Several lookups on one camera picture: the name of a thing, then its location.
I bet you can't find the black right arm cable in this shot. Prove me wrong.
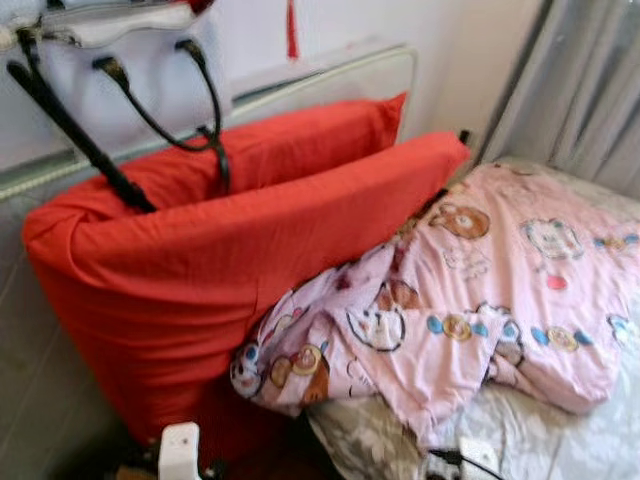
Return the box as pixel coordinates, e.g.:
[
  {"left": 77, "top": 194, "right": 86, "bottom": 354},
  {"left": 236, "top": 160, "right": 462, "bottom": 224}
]
[{"left": 428, "top": 448, "right": 506, "bottom": 480}]

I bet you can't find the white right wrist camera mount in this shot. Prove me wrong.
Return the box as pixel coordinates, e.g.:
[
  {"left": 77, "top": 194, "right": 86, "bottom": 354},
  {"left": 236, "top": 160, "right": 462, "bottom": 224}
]
[{"left": 458, "top": 438, "right": 499, "bottom": 480}]

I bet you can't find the pink cartoon print quilt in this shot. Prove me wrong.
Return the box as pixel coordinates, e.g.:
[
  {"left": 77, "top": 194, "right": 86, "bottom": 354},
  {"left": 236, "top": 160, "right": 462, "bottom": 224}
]
[{"left": 230, "top": 165, "right": 640, "bottom": 446}]

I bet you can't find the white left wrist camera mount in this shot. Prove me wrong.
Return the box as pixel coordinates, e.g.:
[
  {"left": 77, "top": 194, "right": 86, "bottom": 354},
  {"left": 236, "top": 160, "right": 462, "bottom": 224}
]
[{"left": 158, "top": 422, "right": 203, "bottom": 480}]

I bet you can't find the grey window curtain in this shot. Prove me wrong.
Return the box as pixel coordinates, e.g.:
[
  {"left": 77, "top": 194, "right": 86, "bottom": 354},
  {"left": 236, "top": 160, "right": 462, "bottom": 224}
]
[{"left": 480, "top": 0, "right": 640, "bottom": 196}]

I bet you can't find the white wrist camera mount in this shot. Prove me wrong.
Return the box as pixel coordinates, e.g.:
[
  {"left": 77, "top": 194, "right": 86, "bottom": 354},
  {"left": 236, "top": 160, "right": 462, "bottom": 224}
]
[
  {"left": 458, "top": 438, "right": 499, "bottom": 480},
  {"left": 158, "top": 422, "right": 203, "bottom": 480}
]

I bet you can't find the grey floral bed sheet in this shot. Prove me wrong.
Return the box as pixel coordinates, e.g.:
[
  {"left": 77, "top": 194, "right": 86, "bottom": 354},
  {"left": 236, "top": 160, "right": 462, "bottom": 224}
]
[{"left": 305, "top": 155, "right": 640, "bottom": 480}]

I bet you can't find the red hanging tassel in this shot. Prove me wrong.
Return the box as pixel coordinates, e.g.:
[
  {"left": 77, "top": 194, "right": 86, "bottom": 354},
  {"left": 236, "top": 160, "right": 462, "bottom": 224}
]
[{"left": 285, "top": 0, "right": 301, "bottom": 61}]

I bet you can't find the white bag with black handles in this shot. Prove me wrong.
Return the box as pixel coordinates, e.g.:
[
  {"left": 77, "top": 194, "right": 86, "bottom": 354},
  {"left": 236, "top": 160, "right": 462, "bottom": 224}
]
[{"left": 0, "top": 0, "right": 233, "bottom": 216}]

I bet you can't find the red fabric covered cushion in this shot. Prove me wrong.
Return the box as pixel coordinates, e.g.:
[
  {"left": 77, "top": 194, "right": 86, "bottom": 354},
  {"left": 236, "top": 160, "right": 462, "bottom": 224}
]
[
  {"left": 22, "top": 130, "right": 471, "bottom": 466},
  {"left": 150, "top": 92, "right": 409, "bottom": 216}
]

